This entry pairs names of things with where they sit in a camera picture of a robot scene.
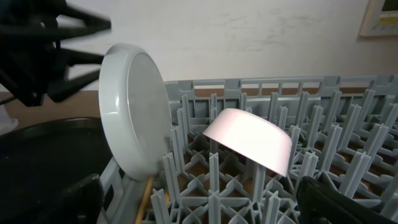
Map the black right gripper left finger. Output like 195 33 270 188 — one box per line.
31 174 104 224

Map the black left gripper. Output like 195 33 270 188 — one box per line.
1 0 111 106

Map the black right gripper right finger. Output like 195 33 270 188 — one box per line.
296 176 395 224

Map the wooden chopstick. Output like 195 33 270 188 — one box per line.
134 177 154 224

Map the grey plate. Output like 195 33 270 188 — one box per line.
98 44 172 181

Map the pink bowl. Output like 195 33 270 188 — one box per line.
203 108 292 177

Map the grey dishwasher rack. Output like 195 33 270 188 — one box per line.
98 75 397 223

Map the round black tray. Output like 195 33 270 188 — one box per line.
1 118 112 223

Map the wall control panel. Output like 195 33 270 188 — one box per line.
359 0 397 37

